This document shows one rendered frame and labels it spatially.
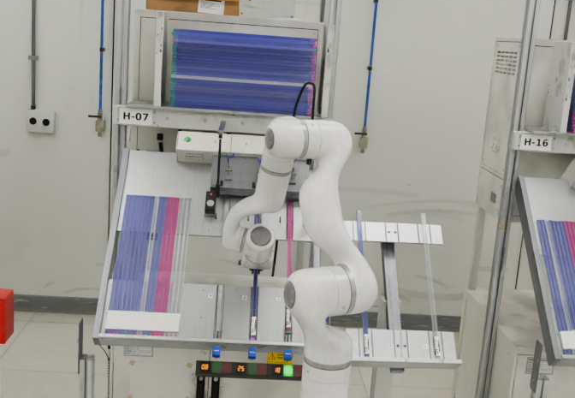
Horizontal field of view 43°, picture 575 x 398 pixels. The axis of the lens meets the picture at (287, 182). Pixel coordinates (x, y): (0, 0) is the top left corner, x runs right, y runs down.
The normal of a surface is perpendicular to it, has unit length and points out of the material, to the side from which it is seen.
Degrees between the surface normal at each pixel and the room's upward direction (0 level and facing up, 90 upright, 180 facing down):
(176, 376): 90
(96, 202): 90
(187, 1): 90
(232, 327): 46
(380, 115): 90
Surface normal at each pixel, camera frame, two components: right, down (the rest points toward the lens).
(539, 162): 0.05, 0.20
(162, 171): 0.08, -0.54
